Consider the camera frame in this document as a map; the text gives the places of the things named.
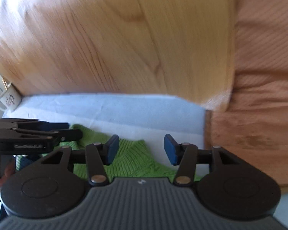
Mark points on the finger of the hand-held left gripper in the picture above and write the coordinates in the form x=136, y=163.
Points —
x=67, y=135
x=43, y=125

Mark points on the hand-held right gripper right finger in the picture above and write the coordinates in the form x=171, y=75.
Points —
x=170, y=149

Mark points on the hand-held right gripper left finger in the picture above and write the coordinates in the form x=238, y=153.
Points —
x=112, y=149

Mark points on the black sweater with green trim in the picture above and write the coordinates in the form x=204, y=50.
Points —
x=132, y=158

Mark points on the blue striped bed sheet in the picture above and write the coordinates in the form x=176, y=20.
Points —
x=110, y=110

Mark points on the white enamel mug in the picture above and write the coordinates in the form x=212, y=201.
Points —
x=10, y=99

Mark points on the wooden headboard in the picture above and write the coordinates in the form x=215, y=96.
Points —
x=110, y=40

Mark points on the brown seat cushion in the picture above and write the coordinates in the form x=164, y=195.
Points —
x=261, y=76

